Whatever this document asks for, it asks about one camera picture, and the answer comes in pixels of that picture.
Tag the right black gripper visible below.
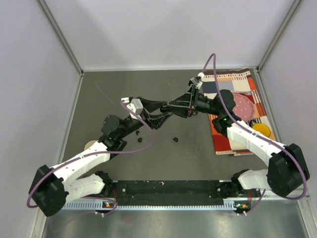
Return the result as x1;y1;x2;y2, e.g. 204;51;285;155
166;85;221;119

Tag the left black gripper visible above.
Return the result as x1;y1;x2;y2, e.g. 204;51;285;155
118;97;173;138

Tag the glossy black charging case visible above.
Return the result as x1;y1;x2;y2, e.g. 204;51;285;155
160;104;172;113

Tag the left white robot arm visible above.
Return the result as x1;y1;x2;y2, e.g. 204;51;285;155
27;97;175;217

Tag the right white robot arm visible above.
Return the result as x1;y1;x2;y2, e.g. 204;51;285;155
161;85;310;199

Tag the pink dotted plate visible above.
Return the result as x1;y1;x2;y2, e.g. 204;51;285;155
233;93;255;121

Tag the orange patterned cloth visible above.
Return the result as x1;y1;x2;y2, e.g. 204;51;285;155
211;68;276;155

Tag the yellow translucent cup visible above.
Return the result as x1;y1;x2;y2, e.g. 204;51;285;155
252;123;271;137

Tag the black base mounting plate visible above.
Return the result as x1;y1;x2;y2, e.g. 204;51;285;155
113;180;260;206

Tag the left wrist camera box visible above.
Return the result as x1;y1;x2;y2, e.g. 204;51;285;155
121;97;144;117

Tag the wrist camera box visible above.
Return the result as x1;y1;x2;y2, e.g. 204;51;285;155
121;97;144;117
189;72;205;90

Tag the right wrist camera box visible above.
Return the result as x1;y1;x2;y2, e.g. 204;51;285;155
189;72;205;90

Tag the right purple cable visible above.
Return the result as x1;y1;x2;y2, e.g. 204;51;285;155
203;53;309;215

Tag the cream mug black handle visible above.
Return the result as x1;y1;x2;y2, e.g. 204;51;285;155
84;140;96;150

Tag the aluminium frame rail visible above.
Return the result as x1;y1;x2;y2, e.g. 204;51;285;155
33;181;316;238

